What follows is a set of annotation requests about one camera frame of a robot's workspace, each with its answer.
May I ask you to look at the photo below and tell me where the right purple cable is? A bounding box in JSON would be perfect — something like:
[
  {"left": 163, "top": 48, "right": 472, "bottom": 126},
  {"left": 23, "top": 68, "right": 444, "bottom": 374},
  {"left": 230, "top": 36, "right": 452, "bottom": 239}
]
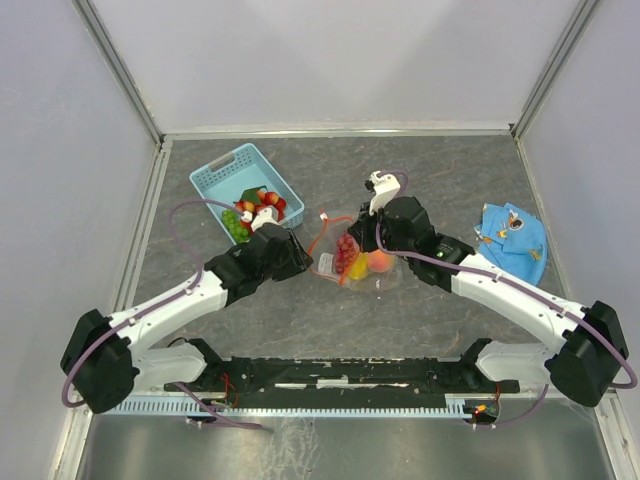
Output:
[{"left": 372, "top": 170, "right": 639, "bottom": 431}]

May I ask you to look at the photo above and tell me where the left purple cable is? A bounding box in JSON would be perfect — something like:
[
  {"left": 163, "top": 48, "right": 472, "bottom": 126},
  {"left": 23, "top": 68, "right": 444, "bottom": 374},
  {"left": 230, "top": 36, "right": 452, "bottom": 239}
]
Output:
[{"left": 60, "top": 198, "right": 264, "bottom": 431}]

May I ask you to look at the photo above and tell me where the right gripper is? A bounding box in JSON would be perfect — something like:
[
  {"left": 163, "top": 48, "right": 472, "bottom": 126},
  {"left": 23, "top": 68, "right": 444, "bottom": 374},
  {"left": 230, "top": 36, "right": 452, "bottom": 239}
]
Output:
[{"left": 347, "top": 199, "right": 414, "bottom": 262}]

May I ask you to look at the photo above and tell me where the clear zip top bag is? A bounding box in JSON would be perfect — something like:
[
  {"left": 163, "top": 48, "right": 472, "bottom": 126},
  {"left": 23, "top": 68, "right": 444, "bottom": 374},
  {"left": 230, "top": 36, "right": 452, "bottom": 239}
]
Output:
[{"left": 307, "top": 211, "right": 403, "bottom": 292}]

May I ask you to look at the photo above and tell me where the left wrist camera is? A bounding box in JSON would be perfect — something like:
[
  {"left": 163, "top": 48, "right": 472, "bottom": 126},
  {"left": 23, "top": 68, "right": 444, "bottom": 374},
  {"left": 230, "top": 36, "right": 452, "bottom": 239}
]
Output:
[{"left": 240, "top": 206, "right": 279, "bottom": 234}]

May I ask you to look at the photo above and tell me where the red lychee cluster with leaves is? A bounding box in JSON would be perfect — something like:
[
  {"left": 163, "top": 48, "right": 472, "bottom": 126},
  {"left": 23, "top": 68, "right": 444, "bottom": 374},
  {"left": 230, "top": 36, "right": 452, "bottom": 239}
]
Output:
[{"left": 235, "top": 186, "right": 287, "bottom": 221}]

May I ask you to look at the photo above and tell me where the purple grape bunch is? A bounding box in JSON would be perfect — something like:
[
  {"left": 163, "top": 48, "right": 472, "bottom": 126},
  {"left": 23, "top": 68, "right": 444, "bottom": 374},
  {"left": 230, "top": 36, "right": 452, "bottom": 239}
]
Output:
[{"left": 334, "top": 233, "right": 359, "bottom": 275}]

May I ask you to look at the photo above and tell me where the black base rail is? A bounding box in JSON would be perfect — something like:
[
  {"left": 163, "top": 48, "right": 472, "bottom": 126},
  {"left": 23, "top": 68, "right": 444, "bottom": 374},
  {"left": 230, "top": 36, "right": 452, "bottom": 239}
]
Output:
[{"left": 187, "top": 357, "right": 520, "bottom": 408}]

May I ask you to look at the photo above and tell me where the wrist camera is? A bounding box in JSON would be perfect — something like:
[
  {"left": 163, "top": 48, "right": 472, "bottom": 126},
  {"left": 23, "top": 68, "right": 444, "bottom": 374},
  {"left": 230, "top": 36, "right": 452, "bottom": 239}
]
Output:
[
  {"left": 365, "top": 170, "right": 409, "bottom": 216},
  {"left": 240, "top": 206, "right": 279, "bottom": 234}
]

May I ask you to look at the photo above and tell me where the green grape bunch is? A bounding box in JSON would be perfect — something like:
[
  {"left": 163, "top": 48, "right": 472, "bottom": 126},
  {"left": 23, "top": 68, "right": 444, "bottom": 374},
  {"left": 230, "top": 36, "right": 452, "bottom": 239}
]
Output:
[{"left": 222, "top": 210, "right": 250, "bottom": 243}]

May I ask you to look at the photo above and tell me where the light blue cable duct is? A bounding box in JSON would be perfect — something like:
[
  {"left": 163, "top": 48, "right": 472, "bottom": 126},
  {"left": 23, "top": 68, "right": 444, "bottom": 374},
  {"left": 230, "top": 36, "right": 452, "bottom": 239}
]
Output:
[{"left": 106, "top": 394, "right": 471, "bottom": 420}]

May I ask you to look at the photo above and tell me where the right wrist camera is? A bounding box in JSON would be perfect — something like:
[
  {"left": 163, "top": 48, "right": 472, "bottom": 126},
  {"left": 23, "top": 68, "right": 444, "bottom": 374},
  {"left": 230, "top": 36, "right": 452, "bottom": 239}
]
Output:
[{"left": 365, "top": 170, "right": 409, "bottom": 216}]

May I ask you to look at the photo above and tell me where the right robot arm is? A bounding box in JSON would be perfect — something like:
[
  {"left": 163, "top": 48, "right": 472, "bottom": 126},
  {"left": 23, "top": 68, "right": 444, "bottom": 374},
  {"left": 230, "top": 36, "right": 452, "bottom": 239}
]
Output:
[{"left": 348, "top": 197, "right": 638, "bottom": 407}]

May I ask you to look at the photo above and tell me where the yellow starfruit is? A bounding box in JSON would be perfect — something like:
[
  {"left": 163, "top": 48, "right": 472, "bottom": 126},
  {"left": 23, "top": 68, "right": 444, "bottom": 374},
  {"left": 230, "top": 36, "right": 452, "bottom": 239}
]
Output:
[{"left": 348, "top": 252, "right": 370, "bottom": 281}]

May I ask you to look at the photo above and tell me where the purple cable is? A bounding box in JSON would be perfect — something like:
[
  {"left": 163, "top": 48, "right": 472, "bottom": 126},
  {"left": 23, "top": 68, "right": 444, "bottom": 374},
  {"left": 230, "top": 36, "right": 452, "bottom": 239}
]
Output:
[
  {"left": 372, "top": 170, "right": 639, "bottom": 431},
  {"left": 60, "top": 198, "right": 264, "bottom": 431}
]

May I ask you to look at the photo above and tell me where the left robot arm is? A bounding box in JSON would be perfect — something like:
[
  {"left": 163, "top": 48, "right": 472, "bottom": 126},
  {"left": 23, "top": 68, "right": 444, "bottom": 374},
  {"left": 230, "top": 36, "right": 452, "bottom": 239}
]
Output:
[{"left": 60, "top": 223, "right": 313, "bottom": 414}]

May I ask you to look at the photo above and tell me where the orange pink peach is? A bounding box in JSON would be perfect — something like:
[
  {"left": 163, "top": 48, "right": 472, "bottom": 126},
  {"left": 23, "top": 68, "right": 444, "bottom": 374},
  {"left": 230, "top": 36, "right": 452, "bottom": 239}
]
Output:
[{"left": 367, "top": 250, "right": 395, "bottom": 273}]

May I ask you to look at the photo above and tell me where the blue printed cloth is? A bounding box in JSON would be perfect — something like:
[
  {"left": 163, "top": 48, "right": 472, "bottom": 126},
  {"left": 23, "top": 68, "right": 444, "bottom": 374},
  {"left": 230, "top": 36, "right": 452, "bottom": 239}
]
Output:
[{"left": 474, "top": 203, "right": 548, "bottom": 286}]

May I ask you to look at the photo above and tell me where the light blue plastic basket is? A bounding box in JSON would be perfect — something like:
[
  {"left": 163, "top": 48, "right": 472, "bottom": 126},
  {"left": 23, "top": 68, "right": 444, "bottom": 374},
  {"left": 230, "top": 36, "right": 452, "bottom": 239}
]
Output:
[{"left": 190, "top": 143, "right": 304, "bottom": 244}]

